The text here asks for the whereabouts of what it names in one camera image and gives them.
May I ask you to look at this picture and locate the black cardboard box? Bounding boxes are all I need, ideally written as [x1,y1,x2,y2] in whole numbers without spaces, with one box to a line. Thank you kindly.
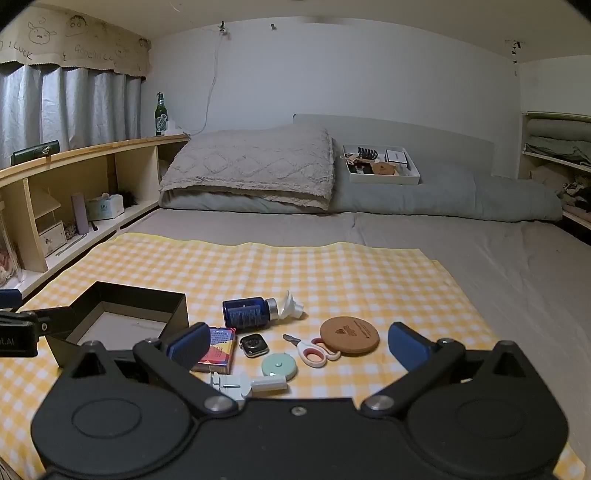
[45,281,191,370]

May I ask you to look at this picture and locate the mint green tape measure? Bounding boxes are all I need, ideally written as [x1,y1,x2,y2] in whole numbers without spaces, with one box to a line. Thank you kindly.
[261,353,297,381]

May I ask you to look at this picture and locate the grey curtain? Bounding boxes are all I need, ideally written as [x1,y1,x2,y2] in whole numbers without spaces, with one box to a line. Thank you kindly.
[0,62,144,169]

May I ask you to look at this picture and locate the white tray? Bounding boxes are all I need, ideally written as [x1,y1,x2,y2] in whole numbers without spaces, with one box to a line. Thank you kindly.
[342,144,422,186]

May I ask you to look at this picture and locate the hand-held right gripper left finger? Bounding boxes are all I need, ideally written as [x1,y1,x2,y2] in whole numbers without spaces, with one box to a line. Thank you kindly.
[65,322,236,416]

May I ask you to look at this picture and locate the white cable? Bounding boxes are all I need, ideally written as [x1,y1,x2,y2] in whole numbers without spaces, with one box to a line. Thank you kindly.
[191,30,227,134]

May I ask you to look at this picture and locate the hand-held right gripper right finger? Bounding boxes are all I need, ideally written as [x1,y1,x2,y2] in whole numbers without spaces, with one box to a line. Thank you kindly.
[360,322,527,416]

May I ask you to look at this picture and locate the small white drawer box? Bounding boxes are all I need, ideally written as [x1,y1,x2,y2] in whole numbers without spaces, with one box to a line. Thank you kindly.
[36,220,66,257]

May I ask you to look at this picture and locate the beige valance with drawings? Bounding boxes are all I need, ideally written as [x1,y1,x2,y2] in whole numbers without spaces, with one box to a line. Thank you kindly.
[0,4,152,77]

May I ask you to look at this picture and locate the white side shelf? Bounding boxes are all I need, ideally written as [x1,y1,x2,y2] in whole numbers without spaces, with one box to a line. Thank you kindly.
[517,111,591,232]

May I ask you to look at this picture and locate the white and red scissors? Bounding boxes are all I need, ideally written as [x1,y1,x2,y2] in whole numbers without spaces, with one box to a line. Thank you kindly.
[283,333,341,368]

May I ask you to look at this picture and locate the tissue box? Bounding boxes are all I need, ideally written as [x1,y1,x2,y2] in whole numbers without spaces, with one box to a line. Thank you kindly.
[87,194,125,221]

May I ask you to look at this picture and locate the colourful playing card box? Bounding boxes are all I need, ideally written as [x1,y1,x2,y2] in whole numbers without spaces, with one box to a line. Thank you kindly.
[191,327,237,374]

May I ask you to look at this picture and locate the thin pens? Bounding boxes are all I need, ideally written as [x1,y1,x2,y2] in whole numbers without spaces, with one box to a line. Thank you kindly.
[55,233,100,257]

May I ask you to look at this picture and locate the wooden shelf unit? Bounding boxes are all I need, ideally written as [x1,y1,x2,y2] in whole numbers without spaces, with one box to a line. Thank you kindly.
[0,134,191,296]

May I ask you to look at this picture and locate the folded green bedding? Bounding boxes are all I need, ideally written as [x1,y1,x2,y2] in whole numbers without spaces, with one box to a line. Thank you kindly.
[524,117,591,167]

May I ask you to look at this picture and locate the grey textured pillow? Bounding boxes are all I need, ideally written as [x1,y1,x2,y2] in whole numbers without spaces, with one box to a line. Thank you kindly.
[158,124,335,209]

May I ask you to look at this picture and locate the small white tube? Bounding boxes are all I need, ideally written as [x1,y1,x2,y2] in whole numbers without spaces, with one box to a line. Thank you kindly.
[252,376,289,394]

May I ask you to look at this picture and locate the round cork coaster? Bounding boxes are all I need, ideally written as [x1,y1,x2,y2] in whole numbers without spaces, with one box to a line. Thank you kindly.
[320,316,380,357]

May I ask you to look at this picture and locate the smartwatch without strap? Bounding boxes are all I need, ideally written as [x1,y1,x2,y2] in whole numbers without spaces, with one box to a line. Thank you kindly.
[239,335,269,360]

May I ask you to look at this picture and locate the white watch band tool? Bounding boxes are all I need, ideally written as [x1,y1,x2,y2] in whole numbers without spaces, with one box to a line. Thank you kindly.
[210,371,254,400]

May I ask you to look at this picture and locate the boxed doll with lace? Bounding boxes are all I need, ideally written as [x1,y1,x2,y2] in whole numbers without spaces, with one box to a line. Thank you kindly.
[0,226,24,283]

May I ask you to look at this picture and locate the dark blue pill bottle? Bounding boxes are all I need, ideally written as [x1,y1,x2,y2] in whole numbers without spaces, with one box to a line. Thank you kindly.
[222,296,280,329]

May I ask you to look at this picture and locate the green beer bottle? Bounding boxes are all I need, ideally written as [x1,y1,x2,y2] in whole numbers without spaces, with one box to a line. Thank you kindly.
[154,91,168,137]

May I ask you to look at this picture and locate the yellow checkered mat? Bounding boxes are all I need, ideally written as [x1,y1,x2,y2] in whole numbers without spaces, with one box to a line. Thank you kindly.
[0,232,587,480]

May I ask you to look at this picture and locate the purple book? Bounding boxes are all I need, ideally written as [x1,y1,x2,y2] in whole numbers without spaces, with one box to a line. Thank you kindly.
[71,193,90,236]

